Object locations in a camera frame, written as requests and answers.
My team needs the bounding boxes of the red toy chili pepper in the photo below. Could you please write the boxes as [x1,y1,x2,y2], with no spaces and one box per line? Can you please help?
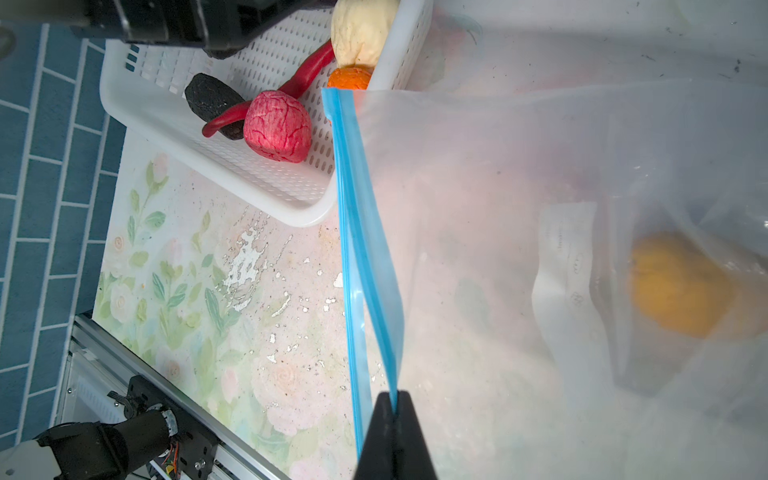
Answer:
[202,40,334,139]

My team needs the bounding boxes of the aluminium front rail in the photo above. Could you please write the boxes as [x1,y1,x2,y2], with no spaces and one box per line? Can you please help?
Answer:
[53,313,287,479]

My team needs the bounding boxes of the pink toy fruit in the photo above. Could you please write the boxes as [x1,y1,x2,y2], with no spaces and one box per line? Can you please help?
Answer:
[244,91,312,163]

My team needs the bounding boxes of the yellow toy lemon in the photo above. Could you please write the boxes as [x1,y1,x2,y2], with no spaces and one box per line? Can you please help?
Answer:
[629,233,736,338]

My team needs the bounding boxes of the orange toy tangerine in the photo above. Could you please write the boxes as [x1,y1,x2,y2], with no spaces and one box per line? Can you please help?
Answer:
[327,66,372,90]

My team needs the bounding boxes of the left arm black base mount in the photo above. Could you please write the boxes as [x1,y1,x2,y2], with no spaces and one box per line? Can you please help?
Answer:
[108,375,219,479]

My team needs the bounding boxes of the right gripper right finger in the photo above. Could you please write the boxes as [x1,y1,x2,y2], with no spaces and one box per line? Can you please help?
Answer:
[392,390,438,480]

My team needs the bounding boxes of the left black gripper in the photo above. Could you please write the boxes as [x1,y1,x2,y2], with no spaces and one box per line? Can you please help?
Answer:
[1,0,335,59]

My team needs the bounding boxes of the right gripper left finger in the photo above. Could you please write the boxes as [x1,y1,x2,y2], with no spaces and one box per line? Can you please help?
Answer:
[353,392,396,480]

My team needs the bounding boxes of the black toy avocado lower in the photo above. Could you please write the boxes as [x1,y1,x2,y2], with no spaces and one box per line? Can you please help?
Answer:
[184,73,245,123]

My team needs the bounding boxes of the white plastic perforated basket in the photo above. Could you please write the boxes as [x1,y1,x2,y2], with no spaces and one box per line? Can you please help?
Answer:
[99,0,434,229]

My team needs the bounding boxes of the clear zip bag blue zipper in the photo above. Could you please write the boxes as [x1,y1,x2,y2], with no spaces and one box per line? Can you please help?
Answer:
[322,80,767,479]

